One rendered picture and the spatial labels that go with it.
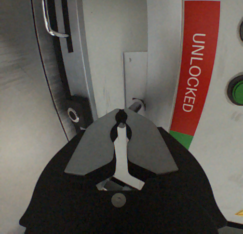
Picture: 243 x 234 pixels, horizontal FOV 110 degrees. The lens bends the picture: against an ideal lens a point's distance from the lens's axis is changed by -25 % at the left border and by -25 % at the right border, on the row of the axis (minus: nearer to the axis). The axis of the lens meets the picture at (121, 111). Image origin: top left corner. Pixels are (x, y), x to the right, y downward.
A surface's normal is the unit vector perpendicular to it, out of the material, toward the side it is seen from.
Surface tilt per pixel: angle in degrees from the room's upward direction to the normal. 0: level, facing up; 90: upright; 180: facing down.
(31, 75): 0
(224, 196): 90
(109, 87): 90
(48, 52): 0
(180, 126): 90
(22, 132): 0
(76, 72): 90
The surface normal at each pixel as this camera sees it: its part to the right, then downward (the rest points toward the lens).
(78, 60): -0.51, 0.45
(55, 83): 0.86, 0.21
